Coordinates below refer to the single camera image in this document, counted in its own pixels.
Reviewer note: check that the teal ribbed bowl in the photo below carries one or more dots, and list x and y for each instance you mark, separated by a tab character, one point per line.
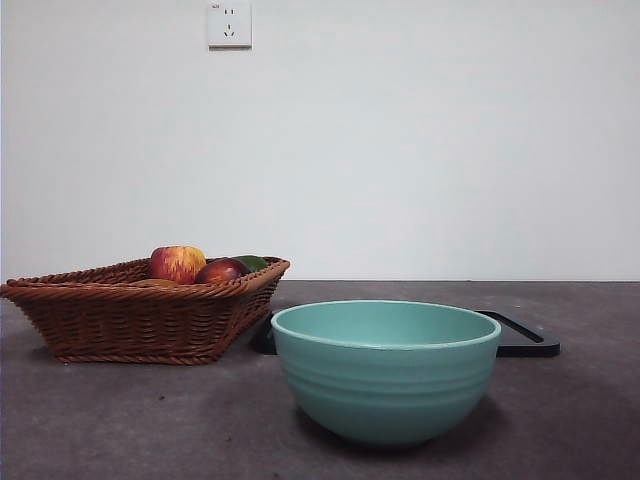
385	380

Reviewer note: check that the brownish yellow fruit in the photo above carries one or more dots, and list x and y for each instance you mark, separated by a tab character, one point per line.
155	282

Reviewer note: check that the green fruit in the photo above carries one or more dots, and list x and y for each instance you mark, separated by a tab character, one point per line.
255	262

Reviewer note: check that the dark red plum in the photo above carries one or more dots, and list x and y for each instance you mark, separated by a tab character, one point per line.
222	271

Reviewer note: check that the red yellow apple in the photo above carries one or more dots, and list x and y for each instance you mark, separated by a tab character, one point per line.
175	265

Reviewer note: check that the brown wicker basket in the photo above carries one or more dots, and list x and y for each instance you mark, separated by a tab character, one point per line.
140	320

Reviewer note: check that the dark rectangular tray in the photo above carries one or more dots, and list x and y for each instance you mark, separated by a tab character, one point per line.
520	340

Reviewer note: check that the white wall socket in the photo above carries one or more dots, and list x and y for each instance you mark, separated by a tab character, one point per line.
229	25

